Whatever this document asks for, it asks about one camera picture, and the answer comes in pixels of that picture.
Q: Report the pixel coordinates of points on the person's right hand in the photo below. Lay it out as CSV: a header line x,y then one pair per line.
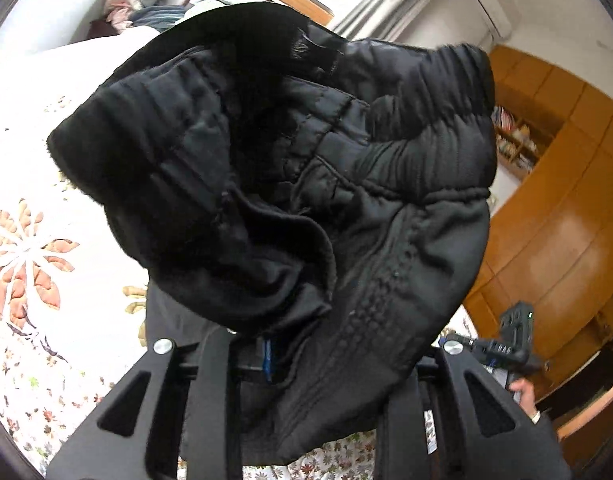
x,y
526,400

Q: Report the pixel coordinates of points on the person's right forearm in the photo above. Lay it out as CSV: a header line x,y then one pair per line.
x,y
554,450

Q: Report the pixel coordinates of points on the dark wooden nightstand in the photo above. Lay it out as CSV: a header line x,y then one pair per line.
x,y
101,27

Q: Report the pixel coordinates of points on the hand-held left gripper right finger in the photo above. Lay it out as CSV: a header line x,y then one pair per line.
x,y
454,400

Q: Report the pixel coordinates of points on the dark grey blanket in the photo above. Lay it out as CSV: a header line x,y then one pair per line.
x,y
156,16

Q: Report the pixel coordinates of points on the beige curtain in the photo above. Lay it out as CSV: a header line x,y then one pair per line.
x,y
386,5

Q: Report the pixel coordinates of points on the black pants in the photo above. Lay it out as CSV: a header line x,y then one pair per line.
x,y
286,185

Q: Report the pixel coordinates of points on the wooden wardrobe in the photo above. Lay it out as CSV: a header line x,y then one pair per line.
x,y
561,210

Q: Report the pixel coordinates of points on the folded grey duvet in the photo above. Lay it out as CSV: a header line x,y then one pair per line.
x,y
201,7

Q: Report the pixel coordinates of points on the wooden wall shelf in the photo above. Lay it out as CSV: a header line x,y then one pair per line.
x,y
519,140

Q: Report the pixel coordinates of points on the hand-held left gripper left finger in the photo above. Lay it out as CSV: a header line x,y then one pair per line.
x,y
174,390

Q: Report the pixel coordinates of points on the floral quilted bed cover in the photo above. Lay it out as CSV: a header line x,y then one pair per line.
x,y
41,285

